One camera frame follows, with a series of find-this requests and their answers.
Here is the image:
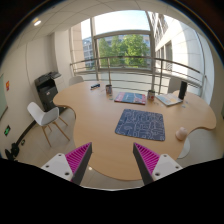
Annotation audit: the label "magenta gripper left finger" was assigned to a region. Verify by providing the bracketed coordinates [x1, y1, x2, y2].
[40, 142, 93, 186]

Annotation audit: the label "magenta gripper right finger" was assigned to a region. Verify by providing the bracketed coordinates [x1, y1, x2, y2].
[132, 142, 184, 186]

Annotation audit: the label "blue patterned mouse pad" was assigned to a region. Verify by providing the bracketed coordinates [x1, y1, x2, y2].
[115, 109, 165, 141]

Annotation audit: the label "white computer mouse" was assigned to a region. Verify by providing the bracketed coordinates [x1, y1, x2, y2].
[175, 127, 188, 141]

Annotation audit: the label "white chair wooden legs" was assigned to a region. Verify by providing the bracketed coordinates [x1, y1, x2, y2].
[27, 102, 68, 138]

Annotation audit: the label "colourful book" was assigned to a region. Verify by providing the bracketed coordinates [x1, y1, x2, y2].
[114, 92, 146, 105]

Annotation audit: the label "green exit floor sign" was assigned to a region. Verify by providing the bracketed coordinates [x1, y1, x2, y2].
[4, 125, 11, 136]

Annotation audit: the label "black upright speaker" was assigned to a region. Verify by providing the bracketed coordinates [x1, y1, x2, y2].
[178, 81, 187, 100]

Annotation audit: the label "small dark blue box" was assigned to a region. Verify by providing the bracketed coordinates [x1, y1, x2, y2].
[90, 84, 100, 90]

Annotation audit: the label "dark patterned cup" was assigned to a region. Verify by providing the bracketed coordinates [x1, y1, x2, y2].
[105, 84, 112, 96]

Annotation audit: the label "white chair behind table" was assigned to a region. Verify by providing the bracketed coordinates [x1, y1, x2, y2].
[69, 76, 84, 86]

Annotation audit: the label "white chair at right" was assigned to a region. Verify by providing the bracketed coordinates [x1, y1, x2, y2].
[168, 77, 181, 93]

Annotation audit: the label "black office printer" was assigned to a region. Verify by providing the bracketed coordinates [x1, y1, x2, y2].
[35, 72, 61, 112]

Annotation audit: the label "metal window railing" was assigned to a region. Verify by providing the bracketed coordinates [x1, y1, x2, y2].
[70, 56, 205, 95]

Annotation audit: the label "round ceiling light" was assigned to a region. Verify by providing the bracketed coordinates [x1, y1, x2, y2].
[33, 19, 41, 26]

